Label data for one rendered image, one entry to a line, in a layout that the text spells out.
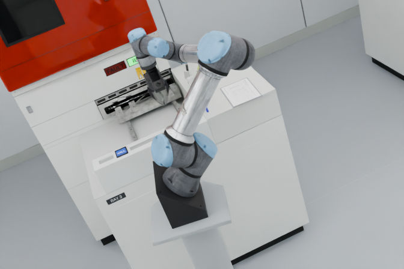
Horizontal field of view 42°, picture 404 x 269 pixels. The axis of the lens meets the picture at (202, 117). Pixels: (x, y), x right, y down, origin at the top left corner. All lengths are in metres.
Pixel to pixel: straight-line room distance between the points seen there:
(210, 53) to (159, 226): 0.77
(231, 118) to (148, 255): 0.82
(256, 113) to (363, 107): 1.56
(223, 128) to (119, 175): 0.52
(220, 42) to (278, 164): 1.05
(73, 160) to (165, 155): 1.25
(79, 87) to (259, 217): 1.17
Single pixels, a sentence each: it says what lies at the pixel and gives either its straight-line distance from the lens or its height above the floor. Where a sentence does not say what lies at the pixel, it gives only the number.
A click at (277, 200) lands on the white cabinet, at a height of 0.34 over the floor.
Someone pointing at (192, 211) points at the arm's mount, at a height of 0.87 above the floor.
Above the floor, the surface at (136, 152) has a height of 0.96.
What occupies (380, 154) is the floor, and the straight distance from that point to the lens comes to 3.47.
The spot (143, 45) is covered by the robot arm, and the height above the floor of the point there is 1.42.
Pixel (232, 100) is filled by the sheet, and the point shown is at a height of 0.97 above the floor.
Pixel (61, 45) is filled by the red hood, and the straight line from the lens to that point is 2.71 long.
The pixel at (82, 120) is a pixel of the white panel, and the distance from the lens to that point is 2.94.
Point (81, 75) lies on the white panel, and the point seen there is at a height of 1.14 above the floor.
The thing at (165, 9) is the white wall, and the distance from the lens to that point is 4.39.
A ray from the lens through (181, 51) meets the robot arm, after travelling 2.13.
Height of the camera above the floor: 2.23
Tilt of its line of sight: 32 degrees down
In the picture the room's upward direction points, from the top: 20 degrees counter-clockwise
